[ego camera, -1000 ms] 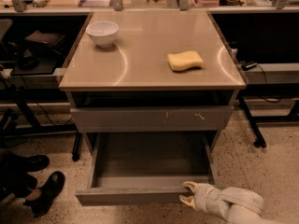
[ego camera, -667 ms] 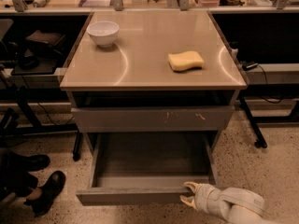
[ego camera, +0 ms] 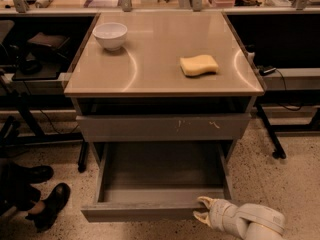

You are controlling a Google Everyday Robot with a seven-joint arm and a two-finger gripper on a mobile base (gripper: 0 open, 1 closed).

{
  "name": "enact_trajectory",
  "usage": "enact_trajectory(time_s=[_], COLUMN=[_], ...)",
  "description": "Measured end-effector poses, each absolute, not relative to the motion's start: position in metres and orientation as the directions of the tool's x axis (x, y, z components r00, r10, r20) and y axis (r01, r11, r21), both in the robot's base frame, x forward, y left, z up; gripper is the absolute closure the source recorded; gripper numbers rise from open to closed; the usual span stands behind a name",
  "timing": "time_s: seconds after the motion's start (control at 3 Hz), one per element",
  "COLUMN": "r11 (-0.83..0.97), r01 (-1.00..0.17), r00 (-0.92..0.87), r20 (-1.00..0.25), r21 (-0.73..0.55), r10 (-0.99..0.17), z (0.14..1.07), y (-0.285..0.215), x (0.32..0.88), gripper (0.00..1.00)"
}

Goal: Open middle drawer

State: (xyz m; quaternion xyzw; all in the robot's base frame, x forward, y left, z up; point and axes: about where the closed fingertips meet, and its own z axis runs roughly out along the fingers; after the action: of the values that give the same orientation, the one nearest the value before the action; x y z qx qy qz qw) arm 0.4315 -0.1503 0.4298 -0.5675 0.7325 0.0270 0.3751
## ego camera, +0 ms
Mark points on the black leather shoe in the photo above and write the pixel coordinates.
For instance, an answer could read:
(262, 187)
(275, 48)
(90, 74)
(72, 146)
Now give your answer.
(33, 173)
(53, 205)

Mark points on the black power adapter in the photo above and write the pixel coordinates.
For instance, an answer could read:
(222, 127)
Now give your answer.
(266, 70)

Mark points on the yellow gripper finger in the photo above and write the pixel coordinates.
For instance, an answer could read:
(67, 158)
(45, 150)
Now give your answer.
(207, 201)
(202, 217)

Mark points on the black table leg left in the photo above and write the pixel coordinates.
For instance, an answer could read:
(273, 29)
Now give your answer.
(82, 160)

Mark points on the grey drawer cabinet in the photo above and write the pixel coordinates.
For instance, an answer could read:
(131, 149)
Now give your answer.
(144, 77)

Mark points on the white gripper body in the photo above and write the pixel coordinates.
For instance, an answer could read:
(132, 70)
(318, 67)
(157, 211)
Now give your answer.
(220, 213)

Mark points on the black headphones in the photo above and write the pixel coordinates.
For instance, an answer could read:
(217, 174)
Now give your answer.
(29, 64)

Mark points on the black table leg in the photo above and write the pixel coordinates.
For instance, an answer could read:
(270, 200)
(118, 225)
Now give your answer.
(82, 160)
(278, 152)

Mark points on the grey drawer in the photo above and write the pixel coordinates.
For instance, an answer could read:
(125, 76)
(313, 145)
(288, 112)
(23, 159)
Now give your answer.
(123, 128)
(147, 181)

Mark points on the grey top drawer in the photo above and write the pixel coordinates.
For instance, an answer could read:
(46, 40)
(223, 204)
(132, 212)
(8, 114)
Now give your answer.
(123, 128)

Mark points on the person's leg dark trousers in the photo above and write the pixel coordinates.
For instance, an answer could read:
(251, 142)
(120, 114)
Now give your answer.
(16, 188)

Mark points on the black table leg right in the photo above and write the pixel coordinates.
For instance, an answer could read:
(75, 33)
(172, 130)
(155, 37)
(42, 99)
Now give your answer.
(278, 152)

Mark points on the white ceramic bowl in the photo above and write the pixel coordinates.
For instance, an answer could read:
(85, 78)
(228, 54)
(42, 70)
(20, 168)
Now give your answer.
(110, 36)

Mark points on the yellow sponge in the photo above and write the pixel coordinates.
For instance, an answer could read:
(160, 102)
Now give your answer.
(198, 65)

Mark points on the dark box on shelf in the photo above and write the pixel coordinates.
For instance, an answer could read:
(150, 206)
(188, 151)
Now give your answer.
(52, 42)

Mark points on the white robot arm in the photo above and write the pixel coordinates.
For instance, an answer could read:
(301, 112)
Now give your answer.
(263, 222)

